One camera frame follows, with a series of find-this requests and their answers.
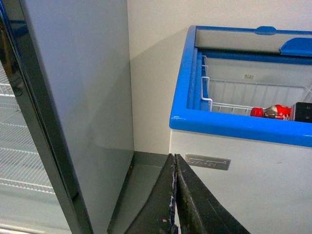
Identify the grey upright display fridge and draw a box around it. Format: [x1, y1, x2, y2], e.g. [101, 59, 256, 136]
[0, 0, 134, 234]

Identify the blue freezer lid handle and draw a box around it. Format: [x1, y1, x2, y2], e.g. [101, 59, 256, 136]
[280, 38, 312, 57]

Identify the white wire freezer basket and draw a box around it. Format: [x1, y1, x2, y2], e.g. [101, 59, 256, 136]
[199, 56, 312, 116]

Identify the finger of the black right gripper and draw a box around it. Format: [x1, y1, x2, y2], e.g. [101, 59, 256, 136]
[175, 154, 249, 234]

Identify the red cap drink bottle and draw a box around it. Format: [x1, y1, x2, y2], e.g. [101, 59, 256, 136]
[250, 104, 292, 120]

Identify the white wire fridge shelf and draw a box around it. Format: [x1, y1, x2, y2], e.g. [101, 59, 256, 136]
[0, 82, 56, 195]

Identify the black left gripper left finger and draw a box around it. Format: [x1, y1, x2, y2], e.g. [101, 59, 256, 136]
[125, 154, 178, 234]

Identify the white blue chest freezer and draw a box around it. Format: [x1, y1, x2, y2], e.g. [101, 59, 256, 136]
[169, 26, 312, 234]

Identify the silver brand nameplate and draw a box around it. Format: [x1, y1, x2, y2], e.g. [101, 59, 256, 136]
[185, 154, 231, 171]

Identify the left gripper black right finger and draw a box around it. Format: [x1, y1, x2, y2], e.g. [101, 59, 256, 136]
[291, 102, 312, 122]

